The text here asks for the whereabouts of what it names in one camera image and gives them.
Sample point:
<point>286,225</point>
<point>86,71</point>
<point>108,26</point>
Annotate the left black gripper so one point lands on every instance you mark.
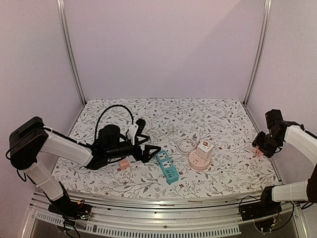
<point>144,157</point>

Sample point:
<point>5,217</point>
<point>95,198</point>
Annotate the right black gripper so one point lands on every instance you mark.
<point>260,145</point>

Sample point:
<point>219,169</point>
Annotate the pink cube socket adapter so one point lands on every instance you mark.
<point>257,152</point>

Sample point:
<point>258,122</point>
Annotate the teal power strip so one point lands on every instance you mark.
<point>167,167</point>

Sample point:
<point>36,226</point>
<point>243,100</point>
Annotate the white cube socket adapter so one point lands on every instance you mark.
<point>204,149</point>

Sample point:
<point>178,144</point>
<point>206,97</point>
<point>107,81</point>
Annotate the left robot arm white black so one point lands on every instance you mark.
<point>109,146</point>

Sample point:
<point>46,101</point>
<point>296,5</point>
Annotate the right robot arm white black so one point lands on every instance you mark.
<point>282,132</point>

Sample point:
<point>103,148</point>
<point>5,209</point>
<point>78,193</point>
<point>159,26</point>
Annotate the small pink charger plug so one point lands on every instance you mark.
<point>124,164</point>

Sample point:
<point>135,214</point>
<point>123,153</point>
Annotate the pink round power strip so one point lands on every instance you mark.
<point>198,163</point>

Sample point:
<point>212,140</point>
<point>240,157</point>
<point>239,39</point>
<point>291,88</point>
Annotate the floral table mat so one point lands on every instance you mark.
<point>177,126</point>

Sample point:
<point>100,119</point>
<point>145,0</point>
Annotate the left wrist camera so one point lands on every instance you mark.
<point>135,129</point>

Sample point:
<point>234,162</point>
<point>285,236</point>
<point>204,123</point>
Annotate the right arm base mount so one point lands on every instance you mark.
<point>252,208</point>

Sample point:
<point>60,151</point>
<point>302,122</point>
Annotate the aluminium front rail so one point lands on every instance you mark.
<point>214,217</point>

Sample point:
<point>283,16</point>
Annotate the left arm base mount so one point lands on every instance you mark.
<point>75,210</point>

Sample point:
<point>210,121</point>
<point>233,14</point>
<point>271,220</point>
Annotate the right aluminium frame post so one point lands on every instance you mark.
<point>259,52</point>

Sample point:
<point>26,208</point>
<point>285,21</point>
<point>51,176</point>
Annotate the aluminium frame post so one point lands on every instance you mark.
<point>69,50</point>
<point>259,52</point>

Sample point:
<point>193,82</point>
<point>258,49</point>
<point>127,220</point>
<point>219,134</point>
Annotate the left aluminium frame post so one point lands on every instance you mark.
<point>69,50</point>

